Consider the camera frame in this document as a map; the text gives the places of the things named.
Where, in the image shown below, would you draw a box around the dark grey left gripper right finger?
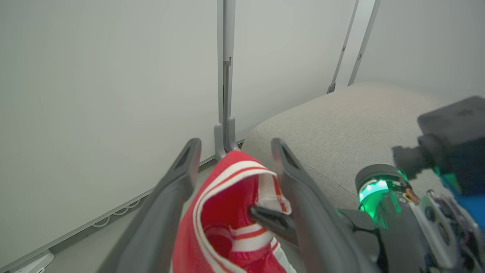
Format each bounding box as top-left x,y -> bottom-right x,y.
271,138 -> 379,273

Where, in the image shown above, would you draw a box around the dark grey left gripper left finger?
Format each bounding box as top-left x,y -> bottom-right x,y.
98,138 -> 202,273

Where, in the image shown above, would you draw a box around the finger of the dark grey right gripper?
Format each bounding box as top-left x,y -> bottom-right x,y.
248,206 -> 300,245

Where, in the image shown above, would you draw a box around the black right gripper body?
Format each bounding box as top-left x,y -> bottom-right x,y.
336,163 -> 485,273

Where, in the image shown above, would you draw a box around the red garment with white stripes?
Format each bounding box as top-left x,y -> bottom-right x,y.
169,151 -> 297,273

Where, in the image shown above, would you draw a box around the grey fabric sofa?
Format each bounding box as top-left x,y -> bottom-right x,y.
242,81 -> 485,273

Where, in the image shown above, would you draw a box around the white power strip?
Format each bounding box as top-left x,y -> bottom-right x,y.
13,250 -> 55,273

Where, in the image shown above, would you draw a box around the wide white partition panel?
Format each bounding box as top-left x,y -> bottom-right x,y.
0,0 -> 228,272

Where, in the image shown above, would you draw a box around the white partition panel behind sofa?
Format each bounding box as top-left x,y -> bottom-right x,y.
224,0 -> 359,153

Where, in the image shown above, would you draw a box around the white partition panel slanted posts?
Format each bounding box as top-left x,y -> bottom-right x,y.
348,0 -> 485,102

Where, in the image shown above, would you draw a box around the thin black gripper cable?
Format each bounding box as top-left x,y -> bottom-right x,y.
339,210 -> 389,273

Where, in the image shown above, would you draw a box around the white coiled cable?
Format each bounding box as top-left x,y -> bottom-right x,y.
92,199 -> 141,228

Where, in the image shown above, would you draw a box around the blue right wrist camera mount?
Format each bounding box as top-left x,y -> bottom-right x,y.
440,174 -> 485,229

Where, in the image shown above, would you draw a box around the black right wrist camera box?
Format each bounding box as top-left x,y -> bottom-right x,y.
392,96 -> 485,196

